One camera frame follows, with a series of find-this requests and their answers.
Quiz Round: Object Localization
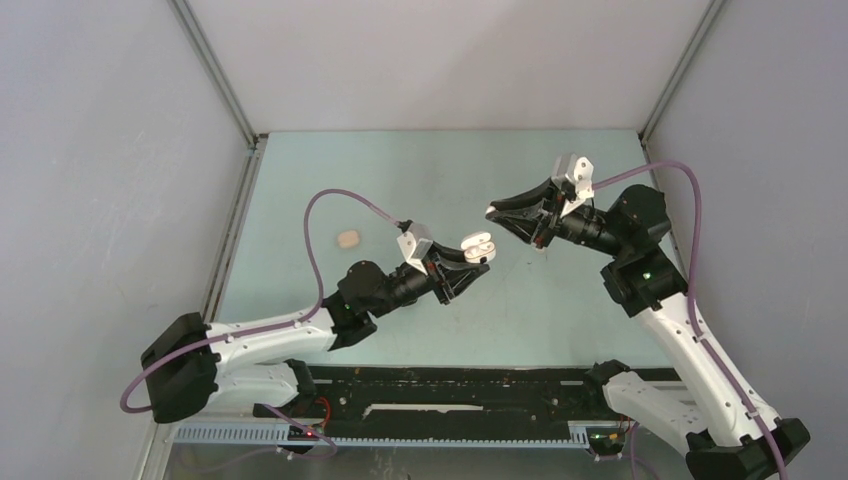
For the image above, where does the beige earbud charging case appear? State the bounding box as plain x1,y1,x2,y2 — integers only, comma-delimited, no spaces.
336,229,361,249

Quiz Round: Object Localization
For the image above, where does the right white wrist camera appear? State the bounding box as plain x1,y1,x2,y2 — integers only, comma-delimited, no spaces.
551,153,594,214

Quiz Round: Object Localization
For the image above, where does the white earbud charging case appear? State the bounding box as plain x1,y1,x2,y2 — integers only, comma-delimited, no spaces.
460,231,496,264

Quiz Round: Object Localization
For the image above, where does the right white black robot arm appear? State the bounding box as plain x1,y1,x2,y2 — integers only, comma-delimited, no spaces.
485,180,810,479

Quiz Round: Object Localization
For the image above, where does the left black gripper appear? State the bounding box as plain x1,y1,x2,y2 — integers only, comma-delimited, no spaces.
368,240,488,318

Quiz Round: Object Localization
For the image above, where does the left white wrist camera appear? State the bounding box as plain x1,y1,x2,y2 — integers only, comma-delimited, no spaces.
397,220,434,274

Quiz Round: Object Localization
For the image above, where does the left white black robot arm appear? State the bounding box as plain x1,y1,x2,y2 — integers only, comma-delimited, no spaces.
141,233,496,424

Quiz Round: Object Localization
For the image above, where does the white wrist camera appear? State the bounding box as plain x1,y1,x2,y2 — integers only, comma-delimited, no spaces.
551,153,594,214
397,220,434,274

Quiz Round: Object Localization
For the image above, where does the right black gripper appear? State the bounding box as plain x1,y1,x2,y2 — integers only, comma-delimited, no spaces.
487,176,628,258

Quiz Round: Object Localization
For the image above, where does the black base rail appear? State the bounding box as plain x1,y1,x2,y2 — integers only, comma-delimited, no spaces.
277,365,625,440

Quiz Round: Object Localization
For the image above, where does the grey cable duct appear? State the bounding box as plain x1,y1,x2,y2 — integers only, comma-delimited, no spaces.
172,421,617,449

